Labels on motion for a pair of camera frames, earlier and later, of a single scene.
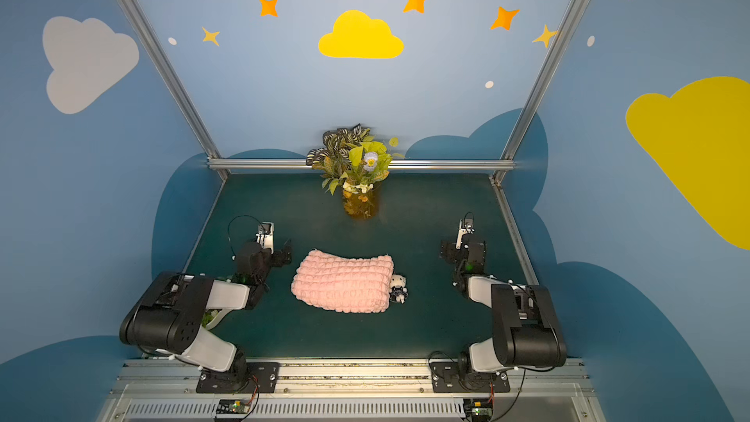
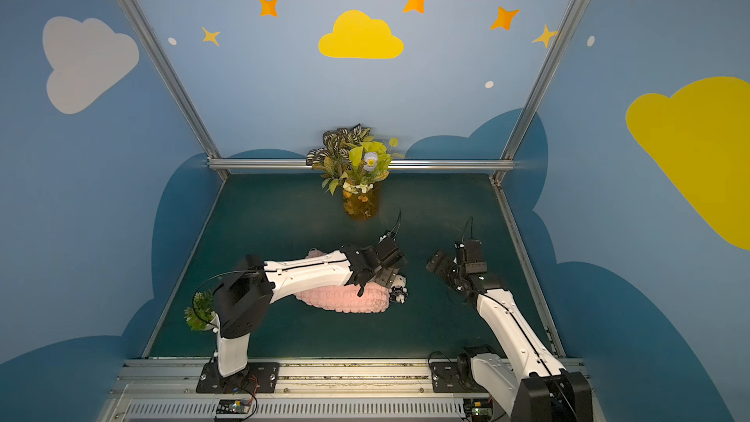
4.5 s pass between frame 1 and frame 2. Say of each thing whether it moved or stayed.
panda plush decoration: stayed
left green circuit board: stayed
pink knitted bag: stayed
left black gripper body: moved
